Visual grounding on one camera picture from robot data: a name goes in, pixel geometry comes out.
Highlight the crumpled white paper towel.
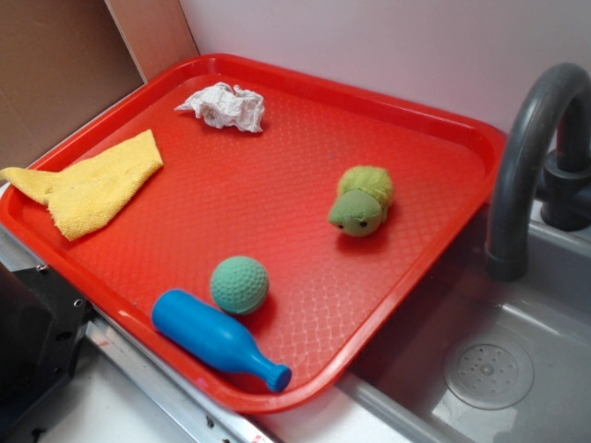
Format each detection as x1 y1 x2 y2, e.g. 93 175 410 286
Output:
175 82 265 134

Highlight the red plastic tray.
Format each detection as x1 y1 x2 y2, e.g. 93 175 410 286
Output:
1 54 505 413

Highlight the brown cardboard panel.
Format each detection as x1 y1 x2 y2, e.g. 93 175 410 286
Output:
1 1 199 167

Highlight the grey plastic sink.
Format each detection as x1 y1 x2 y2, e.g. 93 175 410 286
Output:
339 198 591 443

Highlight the blue plastic bottle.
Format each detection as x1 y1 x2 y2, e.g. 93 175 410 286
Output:
151 290 292 392

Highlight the green dimpled ball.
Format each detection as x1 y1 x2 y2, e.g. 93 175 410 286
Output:
210 256 270 315

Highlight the green plush turtle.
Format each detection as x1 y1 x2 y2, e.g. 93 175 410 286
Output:
328 165 394 237

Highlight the yellow cloth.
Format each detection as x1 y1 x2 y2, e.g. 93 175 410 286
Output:
1 129 163 241

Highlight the grey curved faucet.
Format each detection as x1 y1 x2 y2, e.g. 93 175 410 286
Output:
485 63 590 281

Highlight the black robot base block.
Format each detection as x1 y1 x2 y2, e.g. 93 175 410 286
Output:
1 266 90 441

